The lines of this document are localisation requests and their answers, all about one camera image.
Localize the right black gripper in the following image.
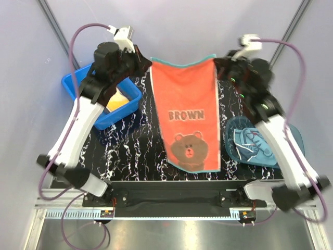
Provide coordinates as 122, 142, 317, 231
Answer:
213, 49, 250, 100

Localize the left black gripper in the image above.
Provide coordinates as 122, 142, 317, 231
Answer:
112, 44, 152, 84

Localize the yellow towel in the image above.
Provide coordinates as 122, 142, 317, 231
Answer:
106, 88, 130, 112

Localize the brown towel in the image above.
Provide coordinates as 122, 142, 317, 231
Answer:
150, 54, 221, 173

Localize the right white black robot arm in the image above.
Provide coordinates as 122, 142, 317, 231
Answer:
213, 51, 331, 211

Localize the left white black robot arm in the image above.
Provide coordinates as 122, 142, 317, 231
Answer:
36, 42, 152, 206

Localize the blue plastic bin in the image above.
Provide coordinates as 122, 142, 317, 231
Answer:
61, 63, 142, 130

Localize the blue striped towel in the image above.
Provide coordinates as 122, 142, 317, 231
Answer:
233, 128, 277, 166

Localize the right small connector board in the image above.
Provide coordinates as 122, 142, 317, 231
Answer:
240, 210, 257, 220

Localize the small connector board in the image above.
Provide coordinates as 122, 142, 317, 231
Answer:
240, 210, 257, 220
100, 210, 114, 218

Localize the left small connector board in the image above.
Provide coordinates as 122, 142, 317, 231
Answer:
100, 210, 114, 218

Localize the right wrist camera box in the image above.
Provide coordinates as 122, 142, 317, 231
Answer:
232, 34, 262, 61

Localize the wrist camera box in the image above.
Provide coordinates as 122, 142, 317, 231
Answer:
232, 34, 262, 61
108, 25, 135, 53

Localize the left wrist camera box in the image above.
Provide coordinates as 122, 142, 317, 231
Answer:
108, 25, 135, 53

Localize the right aluminium frame post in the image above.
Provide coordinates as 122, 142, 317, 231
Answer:
270, 0, 312, 68

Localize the aluminium frame post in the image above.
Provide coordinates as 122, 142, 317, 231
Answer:
270, 0, 312, 68
36, 0, 70, 57

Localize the left aluminium frame post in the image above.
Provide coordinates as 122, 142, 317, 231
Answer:
36, 0, 70, 57

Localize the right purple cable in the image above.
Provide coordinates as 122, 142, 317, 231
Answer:
249, 38, 327, 224

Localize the purple cable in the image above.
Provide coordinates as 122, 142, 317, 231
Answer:
249, 38, 327, 224
37, 23, 112, 248

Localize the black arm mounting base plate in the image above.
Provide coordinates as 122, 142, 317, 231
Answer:
82, 180, 266, 208

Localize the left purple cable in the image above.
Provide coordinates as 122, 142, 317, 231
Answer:
37, 23, 112, 248

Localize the aluminium front rail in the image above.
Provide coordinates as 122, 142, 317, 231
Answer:
33, 190, 318, 221

